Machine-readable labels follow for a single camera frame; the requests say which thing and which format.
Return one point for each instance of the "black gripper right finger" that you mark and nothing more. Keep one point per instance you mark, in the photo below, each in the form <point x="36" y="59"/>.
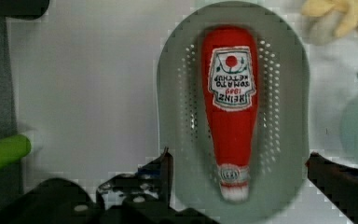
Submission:
<point x="338" y="182"/>

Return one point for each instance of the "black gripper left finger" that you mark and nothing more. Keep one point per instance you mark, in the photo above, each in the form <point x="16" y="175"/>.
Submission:
<point x="153" y="179"/>

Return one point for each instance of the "red plush ketchup bottle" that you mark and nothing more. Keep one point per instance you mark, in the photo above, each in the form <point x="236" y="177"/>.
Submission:
<point x="229" y="66"/>

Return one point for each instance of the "green oval strainer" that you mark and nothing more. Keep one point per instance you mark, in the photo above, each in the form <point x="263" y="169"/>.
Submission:
<point x="280" y="143"/>

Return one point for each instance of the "green plush pear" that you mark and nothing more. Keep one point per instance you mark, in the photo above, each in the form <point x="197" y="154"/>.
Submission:
<point x="14" y="148"/>

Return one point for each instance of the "yellow plush banana bunch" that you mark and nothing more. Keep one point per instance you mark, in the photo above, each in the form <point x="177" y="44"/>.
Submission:
<point x="333" y="19"/>

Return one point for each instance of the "black round base upper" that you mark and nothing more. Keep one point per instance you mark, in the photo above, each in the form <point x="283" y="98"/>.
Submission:
<point x="23" y="9"/>

